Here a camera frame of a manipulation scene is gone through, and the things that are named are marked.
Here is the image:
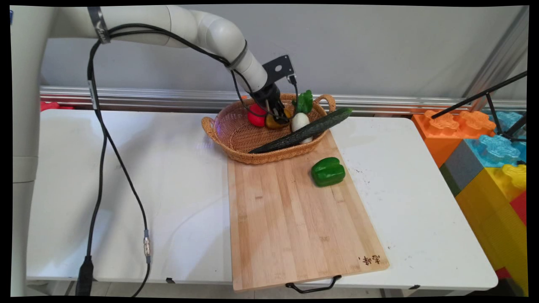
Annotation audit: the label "dark green toy cucumber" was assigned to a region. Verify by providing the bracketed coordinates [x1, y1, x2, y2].
[249, 107, 353, 154]

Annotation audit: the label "orange giant building block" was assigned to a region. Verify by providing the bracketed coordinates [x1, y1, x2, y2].
[411, 110, 498, 169]

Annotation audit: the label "yellow giant building block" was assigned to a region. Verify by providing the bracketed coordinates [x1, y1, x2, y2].
[455, 164, 528, 296]

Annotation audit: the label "wooden cutting board black handle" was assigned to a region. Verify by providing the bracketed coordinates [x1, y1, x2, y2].
[227, 130, 390, 294]

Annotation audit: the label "black tripod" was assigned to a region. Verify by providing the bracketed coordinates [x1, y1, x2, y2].
[431, 72, 528, 144]

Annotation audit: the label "aluminium post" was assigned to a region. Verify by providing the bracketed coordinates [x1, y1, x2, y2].
[463, 6, 529, 100]

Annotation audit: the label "red giant building block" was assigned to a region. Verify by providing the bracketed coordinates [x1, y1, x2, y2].
[509, 191, 528, 228]

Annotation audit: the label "white toy radish green leaves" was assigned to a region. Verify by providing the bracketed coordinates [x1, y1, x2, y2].
[291, 90, 315, 144]

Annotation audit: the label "woven wicker basket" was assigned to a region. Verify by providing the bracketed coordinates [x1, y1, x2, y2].
[201, 93, 337, 165]

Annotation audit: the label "blue giant building block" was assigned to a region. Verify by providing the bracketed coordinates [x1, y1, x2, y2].
[463, 135, 527, 169]
[488, 111, 527, 140]

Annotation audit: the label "thick black cable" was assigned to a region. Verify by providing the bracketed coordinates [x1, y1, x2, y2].
[75, 39, 112, 297]

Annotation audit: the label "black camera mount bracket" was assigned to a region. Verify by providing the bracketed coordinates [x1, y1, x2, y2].
[262, 55, 296, 85]

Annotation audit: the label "red plastic object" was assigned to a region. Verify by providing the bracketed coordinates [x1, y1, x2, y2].
[40, 101, 75, 112]

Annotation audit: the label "red toy bell pepper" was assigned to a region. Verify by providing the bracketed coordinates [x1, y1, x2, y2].
[247, 104, 268, 128]

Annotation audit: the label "aluminium rail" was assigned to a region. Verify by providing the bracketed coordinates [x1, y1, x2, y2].
[40, 86, 527, 117]

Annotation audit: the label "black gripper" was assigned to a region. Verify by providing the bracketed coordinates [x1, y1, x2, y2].
[252, 82, 292, 126]

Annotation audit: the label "grey giant building block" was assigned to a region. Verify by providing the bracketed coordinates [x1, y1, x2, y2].
[440, 141, 486, 197]

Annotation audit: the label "green toy bell pepper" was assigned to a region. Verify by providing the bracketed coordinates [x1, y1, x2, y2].
[311, 157, 346, 188]

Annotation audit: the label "brown toy potato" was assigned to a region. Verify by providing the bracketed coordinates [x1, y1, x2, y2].
[265, 109, 292, 130]

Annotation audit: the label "black cable with silver connector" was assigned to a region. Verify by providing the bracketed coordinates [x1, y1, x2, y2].
[93, 105, 151, 298]

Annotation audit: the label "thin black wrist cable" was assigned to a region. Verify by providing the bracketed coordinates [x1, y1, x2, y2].
[105, 23, 300, 123]

